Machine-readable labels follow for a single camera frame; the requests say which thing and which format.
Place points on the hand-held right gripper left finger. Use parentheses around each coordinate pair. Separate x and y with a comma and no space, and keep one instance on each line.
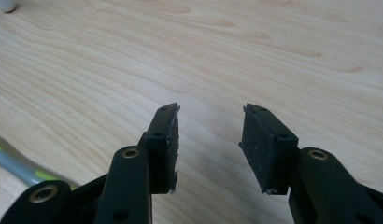
(161,155)

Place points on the white round object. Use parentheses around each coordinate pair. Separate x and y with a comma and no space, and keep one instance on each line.
(5,4)

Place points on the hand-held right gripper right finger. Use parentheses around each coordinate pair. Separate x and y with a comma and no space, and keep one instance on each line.
(267,155)

